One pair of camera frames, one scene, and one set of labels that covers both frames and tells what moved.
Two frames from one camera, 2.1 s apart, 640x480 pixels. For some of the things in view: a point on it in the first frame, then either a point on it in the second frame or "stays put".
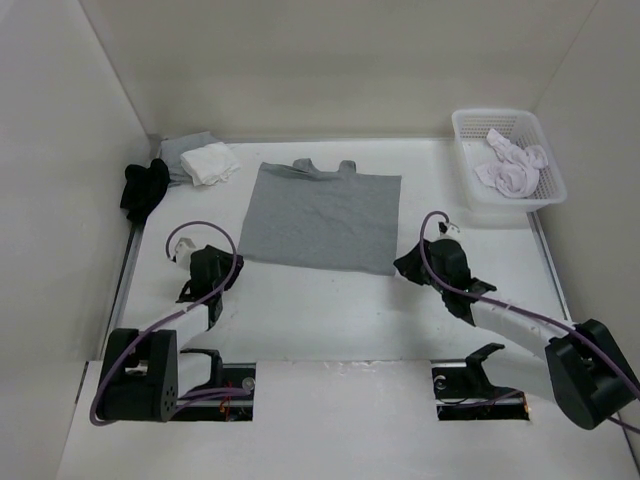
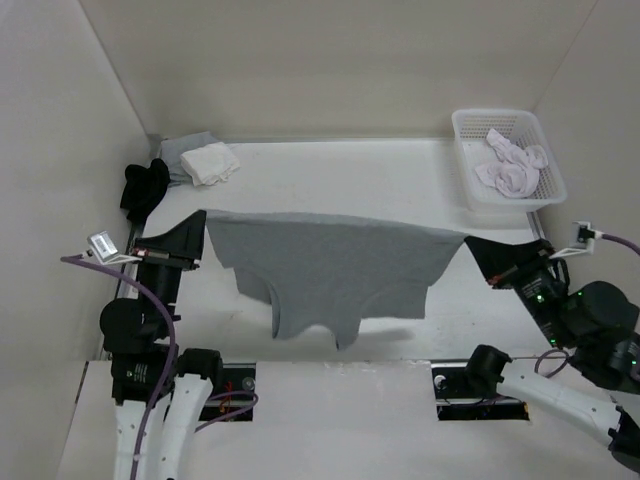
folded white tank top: x=209 y=164 stays put
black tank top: x=143 y=189 stays put
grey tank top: x=336 y=220 → x=327 y=270
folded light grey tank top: x=171 y=150 stays put
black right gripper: x=408 y=263 → x=500 y=263
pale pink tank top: x=517 y=171 stays put
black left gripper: x=227 y=262 → x=182 y=245
